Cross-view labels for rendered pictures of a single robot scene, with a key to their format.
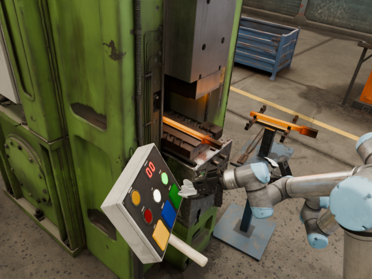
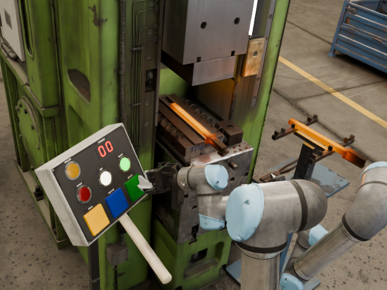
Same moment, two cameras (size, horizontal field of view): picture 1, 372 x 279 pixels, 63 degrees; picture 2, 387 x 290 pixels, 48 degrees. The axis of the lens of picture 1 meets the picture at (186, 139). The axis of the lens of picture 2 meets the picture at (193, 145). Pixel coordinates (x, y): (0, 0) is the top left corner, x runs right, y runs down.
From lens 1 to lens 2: 0.55 m
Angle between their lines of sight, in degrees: 15
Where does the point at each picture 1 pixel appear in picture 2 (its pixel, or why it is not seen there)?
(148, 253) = (75, 233)
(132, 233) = (61, 206)
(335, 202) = (228, 208)
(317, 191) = not seen: hidden behind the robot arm
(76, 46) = (78, 7)
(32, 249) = (21, 229)
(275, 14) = not seen: outside the picture
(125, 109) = (105, 82)
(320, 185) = not seen: hidden behind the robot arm
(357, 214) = (237, 221)
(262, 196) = (209, 203)
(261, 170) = (212, 173)
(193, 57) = (186, 34)
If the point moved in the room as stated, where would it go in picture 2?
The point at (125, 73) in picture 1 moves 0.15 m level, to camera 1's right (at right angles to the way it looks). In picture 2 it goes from (106, 42) to (145, 52)
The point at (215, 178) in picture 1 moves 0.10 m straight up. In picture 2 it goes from (169, 173) to (171, 148)
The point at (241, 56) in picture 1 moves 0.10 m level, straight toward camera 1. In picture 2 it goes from (367, 53) to (365, 55)
